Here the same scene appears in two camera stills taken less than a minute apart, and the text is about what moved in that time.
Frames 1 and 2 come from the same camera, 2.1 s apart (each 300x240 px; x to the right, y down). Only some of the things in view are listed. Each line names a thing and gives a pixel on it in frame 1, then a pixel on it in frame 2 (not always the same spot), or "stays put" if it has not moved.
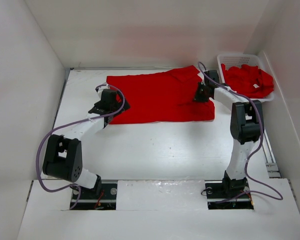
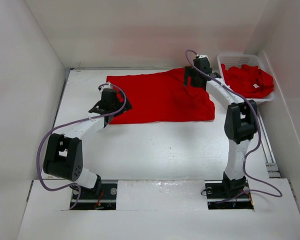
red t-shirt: x=161 y=98 stays put
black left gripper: x=118 y=94 stays put
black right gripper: x=197 y=97 → x=189 y=71
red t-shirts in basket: x=249 y=81 stays put
